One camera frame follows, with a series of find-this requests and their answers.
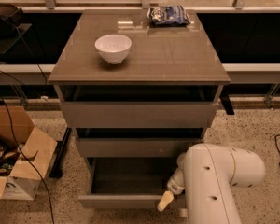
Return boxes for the blue snack bag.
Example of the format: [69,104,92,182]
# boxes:
[147,5,190,26]

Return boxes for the open cardboard box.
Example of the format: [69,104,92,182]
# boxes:
[0,106,57,201]

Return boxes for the snack packets in box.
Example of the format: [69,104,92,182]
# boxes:
[0,140,20,176]

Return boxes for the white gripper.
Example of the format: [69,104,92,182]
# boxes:
[157,168,185,212]

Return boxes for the grey drawer cabinet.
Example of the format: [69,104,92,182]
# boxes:
[48,8,231,161]

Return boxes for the black power cable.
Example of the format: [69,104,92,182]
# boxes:
[0,77,56,224]

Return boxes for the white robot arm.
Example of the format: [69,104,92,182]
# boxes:
[158,143,266,224]

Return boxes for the black table leg bar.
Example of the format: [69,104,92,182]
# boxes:
[49,128,72,178]

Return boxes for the grey bottom drawer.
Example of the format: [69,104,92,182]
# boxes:
[78,157,177,209]

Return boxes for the dark shelf at left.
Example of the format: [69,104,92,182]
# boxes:
[0,4,33,55]

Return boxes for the white ceramic bowl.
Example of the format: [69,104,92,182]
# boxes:
[95,35,132,64]

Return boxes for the grey drawer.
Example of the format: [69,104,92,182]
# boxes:
[78,157,177,209]
[60,102,218,128]
[76,138,203,158]

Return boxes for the grey middle drawer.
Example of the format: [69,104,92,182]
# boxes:
[76,138,203,158]

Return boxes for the grey top drawer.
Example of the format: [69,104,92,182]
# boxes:
[60,102,218,128]

